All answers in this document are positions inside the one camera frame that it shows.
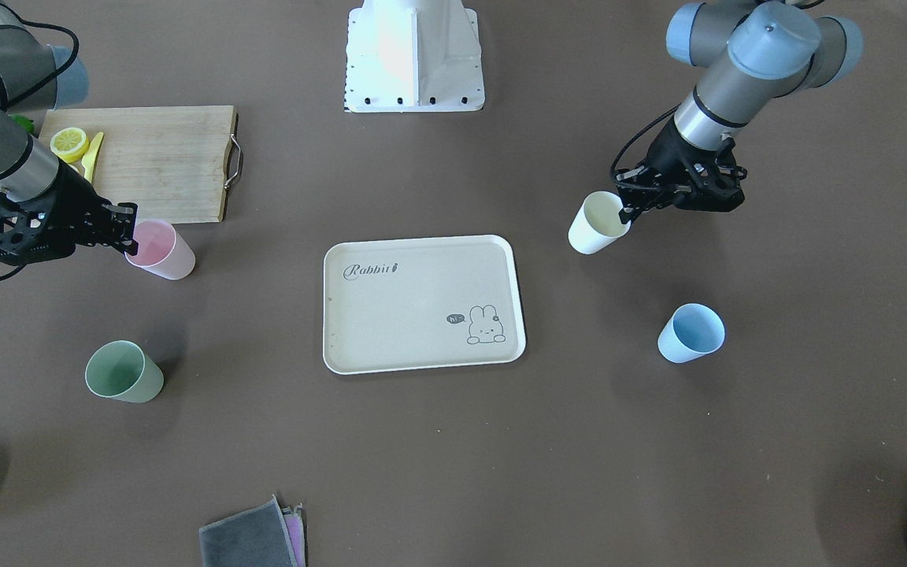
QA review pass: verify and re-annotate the cream plastic cup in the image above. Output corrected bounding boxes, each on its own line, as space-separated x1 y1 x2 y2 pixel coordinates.
568 191 632 254

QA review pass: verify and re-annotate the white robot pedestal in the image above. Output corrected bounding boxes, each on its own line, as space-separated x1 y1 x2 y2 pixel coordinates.
343 1 486 113

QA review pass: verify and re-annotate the blue plastic cup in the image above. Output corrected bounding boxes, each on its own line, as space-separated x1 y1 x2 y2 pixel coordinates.
657 304 726 363

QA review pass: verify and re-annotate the pink plastic cup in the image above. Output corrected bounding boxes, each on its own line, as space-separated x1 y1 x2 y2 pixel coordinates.
124 219 197 280

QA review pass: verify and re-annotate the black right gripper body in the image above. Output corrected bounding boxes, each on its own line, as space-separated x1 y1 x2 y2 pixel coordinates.
0 164 120 263

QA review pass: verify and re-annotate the wooden cutting board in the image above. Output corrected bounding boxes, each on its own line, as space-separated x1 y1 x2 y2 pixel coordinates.
40 106 237 224

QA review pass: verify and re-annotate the green lime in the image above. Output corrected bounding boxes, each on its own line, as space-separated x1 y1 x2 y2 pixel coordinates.
9 114 36 134

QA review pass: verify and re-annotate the cream rabbit tray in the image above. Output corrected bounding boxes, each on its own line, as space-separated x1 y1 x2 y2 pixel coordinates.
323 235 527 376

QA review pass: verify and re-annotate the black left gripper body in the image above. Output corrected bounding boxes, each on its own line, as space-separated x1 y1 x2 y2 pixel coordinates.
615 117 746 213

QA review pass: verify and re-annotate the yellow plastic knife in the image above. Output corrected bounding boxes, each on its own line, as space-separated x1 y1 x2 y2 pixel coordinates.
80 132 105 183

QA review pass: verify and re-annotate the green plastic cup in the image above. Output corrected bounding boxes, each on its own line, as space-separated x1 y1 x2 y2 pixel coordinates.
85 340 165 403

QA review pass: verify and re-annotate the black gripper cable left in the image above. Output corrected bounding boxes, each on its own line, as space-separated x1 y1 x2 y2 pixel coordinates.
609 106 683 186

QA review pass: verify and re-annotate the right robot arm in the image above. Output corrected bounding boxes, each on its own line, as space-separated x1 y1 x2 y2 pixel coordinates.
0 2 138 268

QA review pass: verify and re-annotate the lemon half slice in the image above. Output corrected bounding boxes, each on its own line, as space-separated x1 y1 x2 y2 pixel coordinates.
48 127 90 165

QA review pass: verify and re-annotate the grey folded cloth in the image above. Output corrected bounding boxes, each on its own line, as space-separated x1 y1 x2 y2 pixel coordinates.
198 496 307 566

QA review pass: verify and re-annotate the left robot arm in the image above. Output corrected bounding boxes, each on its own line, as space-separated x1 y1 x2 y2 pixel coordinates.
611 1 864 224

